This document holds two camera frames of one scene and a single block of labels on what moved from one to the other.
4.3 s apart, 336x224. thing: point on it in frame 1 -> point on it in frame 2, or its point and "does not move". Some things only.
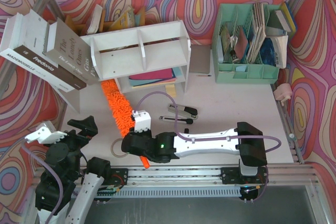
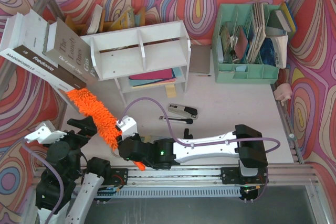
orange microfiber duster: (122, 109) -> (103, 119)
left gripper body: (79, 135) does not move
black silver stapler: (188, 111) does not move
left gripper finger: (87, 125) does not move
